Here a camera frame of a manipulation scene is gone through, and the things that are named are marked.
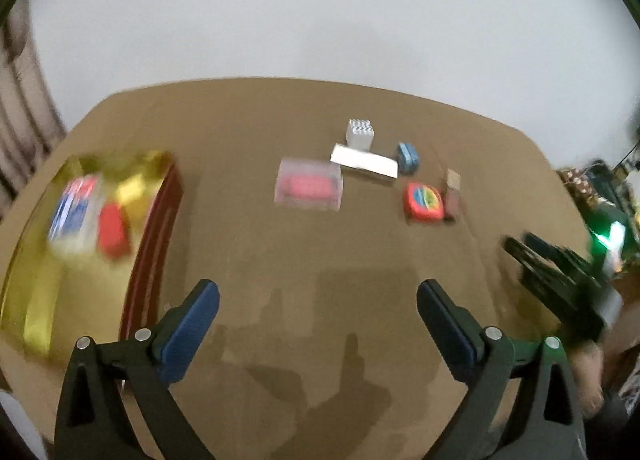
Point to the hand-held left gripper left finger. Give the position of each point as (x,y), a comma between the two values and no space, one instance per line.
(187,327)

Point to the brown wooden block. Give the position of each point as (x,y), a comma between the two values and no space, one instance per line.
(452,195)

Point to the gold tin tray red sides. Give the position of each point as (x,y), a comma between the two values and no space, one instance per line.
(30,290)

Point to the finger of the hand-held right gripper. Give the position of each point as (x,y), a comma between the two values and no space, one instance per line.
(565,255)
(555,290)

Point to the red round tape measure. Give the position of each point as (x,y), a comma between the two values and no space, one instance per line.
(423,201)

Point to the red block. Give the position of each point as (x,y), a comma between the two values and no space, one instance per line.
(115,232)

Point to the white patterned cube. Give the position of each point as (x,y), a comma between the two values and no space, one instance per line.
(360,134)

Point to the clear box with red contents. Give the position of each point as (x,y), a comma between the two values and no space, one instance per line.
(310,185)

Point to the silver metal bar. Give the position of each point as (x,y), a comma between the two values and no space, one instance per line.
(365,162)

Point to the yellow block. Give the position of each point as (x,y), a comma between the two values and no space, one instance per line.
(132,190)

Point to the dark blurred clutter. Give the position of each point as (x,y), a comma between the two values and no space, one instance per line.
(595,179)

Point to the beige patterned curtain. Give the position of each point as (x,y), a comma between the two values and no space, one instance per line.
(25,104)

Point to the small blue sharpener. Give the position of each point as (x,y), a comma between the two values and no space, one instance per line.
(408,158)

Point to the person's right hand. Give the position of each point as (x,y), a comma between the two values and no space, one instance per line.
(590,375)

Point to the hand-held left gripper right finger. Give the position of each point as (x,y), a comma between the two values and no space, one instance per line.
(447,327)

